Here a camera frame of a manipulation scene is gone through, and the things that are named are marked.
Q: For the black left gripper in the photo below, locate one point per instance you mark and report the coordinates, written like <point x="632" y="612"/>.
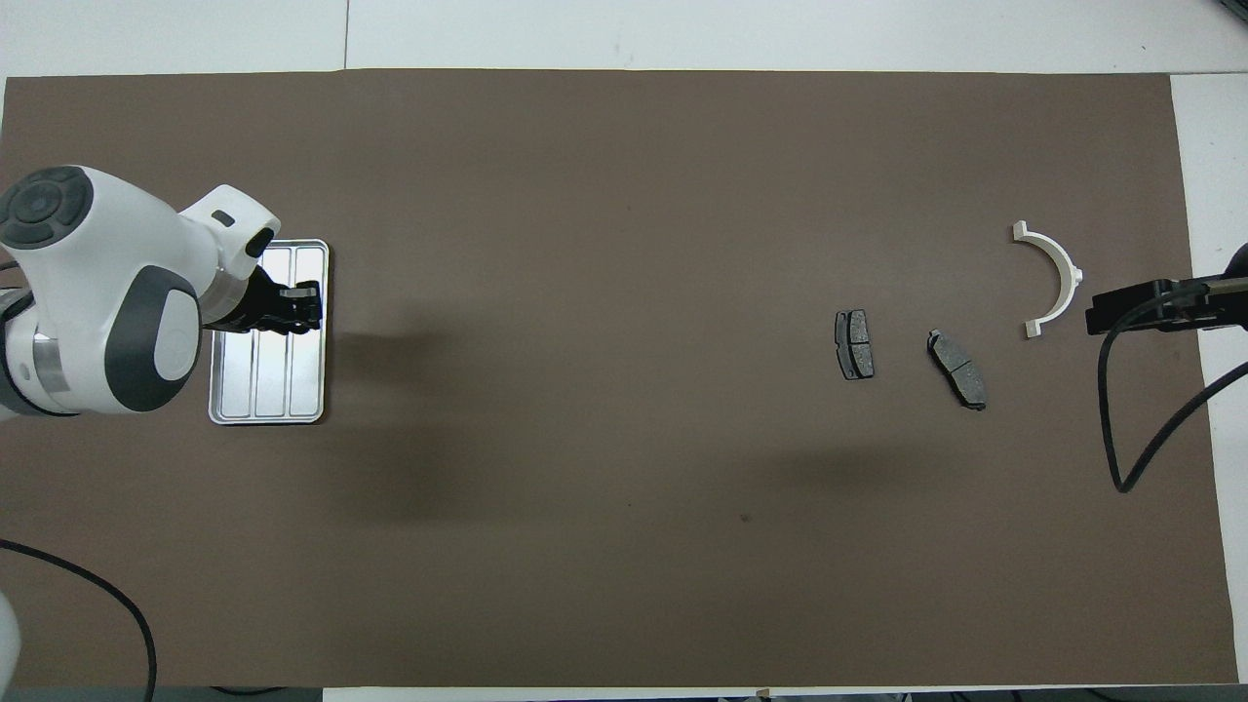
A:
<point x="249" y="307"/>

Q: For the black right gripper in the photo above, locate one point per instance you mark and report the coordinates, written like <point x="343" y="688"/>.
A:
<point x="1233" y="302"/>

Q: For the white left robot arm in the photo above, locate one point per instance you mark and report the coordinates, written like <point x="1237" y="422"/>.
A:
<point x="88" y="283"/>

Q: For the silver metal tray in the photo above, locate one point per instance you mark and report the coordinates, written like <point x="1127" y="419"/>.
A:
<point x="292" y="380"/>

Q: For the long dark grey brake pad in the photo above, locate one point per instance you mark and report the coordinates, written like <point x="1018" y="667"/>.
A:
<point x="960" y="370"/>

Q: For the short dark grey brake pad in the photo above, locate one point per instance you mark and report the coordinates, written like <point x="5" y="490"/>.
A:
<point x="855" y="346"/>

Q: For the brown table mat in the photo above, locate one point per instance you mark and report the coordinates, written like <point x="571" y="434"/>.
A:
<point x="624" y="195"/>

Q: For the white semicircular plastic bracket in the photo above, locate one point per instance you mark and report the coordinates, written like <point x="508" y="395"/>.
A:
<point x="1071" y="278"/>

